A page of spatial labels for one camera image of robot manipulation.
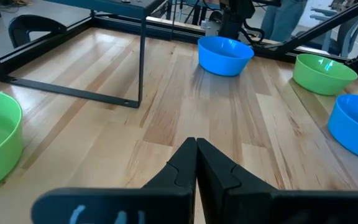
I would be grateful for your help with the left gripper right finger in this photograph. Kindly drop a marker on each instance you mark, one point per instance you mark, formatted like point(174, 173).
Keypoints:
point(228, 199)

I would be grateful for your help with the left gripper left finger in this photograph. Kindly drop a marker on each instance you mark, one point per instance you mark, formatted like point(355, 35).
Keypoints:
point(172, 199)

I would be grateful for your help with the blue plastic mini bowl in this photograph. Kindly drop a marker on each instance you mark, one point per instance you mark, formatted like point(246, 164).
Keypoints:
point(222, 62)
point(356, 130)

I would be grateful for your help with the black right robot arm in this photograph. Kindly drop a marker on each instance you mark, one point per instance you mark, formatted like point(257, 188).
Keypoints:
point(233, 18)

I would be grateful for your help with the person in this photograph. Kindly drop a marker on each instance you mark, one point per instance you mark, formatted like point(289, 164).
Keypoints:
point(283, 18)

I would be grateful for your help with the black perforated metal shelf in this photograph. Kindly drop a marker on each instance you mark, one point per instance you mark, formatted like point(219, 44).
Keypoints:
point(117, 7)

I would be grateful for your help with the grey office chair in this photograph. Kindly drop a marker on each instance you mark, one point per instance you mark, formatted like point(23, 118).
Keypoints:
point(345, 37)

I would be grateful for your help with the black arched object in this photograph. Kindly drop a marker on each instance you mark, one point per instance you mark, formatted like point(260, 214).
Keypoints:
point(20, 28)

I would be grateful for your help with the black aluminium frame rail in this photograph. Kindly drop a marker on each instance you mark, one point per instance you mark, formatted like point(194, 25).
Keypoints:
point(42, 49)

